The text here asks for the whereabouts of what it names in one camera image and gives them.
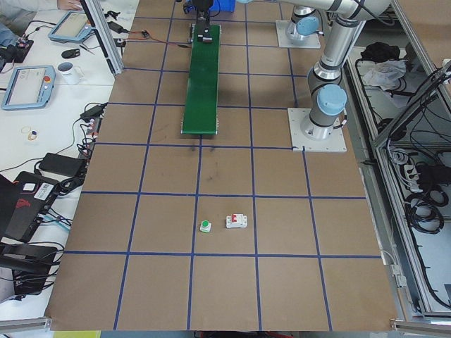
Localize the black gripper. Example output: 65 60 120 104
183 0 214 35

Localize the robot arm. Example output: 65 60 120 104
292 1 390 136
183 0 323 43

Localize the blue plastic bin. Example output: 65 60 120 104
211 0 235 13

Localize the green conveyor belt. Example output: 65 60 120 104
181 25 221 135

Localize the black speed knob box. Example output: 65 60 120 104
115 39 126 47

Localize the black power adapter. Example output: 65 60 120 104
107 21 129 34

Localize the far teach pendant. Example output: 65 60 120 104
48 11 92 44

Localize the teach pendant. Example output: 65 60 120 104
48 11 92 44
1 65 56 111

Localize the black computer mouse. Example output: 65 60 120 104
61 49 80 59

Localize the white mug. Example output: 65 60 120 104
57 62 84 85

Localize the near teach pendant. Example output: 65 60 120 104
1 65 56 111

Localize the white crumpled cloth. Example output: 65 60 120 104
362 60 407 90

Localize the black power brick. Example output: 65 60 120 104
39 153 87 177

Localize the white red circuit breaker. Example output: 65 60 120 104
225 213 248 229

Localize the black laptop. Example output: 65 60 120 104
1 171 59 243

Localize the red black conveyor wire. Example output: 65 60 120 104
127 30 193 49

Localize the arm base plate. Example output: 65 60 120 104
288 108 347 153
276 17 321 49

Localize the aluminium frame post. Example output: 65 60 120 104
80 0 124 75

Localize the green push button switch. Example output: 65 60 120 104
199 220 211 233

